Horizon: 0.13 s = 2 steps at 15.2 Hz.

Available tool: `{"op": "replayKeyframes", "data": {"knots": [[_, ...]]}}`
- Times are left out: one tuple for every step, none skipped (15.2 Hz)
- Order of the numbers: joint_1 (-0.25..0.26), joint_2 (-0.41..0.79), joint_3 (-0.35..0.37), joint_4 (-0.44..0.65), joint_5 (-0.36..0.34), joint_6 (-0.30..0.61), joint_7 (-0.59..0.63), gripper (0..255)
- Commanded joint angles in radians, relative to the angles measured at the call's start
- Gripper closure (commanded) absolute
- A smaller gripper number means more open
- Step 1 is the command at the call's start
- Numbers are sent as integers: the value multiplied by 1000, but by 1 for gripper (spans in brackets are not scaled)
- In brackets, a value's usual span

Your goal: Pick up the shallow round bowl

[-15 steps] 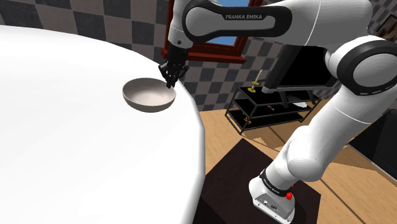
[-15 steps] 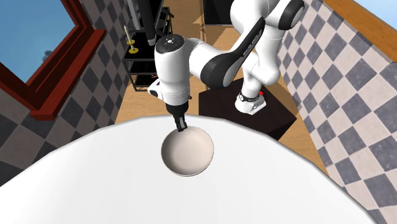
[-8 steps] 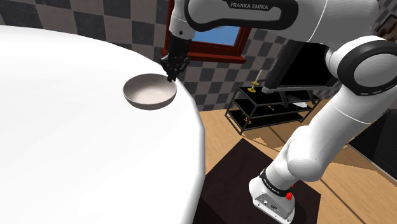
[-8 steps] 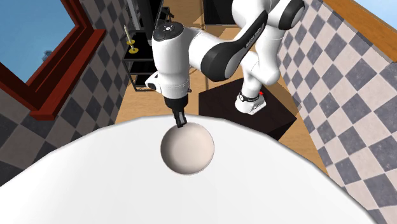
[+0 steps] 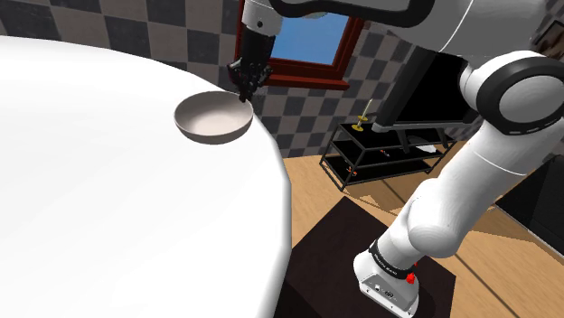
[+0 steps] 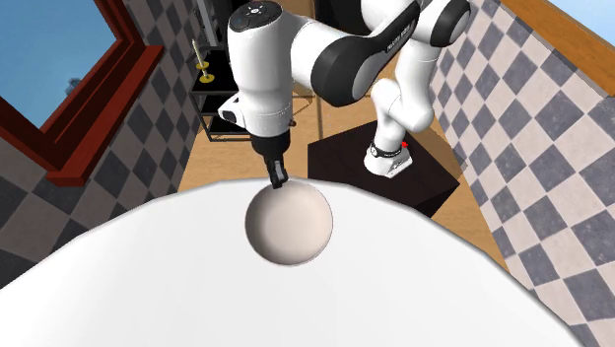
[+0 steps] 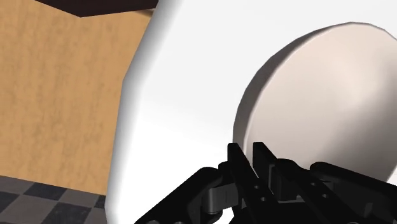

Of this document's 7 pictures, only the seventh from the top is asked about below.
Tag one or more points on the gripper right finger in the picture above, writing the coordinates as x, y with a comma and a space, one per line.
341, 192

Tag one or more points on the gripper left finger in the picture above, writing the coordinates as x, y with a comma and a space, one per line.
204, 192

